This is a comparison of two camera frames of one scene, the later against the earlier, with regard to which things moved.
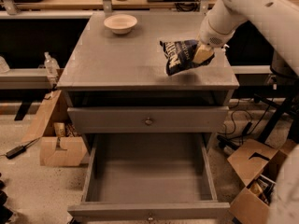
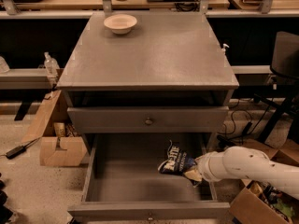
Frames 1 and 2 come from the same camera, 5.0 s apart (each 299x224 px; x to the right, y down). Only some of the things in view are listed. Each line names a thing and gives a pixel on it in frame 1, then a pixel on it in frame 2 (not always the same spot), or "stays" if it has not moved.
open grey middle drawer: (149, 178) stays
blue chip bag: (180, 55) → (177, 161)
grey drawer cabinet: (149, 159) stays
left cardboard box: (62, 143) stays
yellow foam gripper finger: (203, 52) → (193, 175)
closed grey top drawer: (148, 119) stays
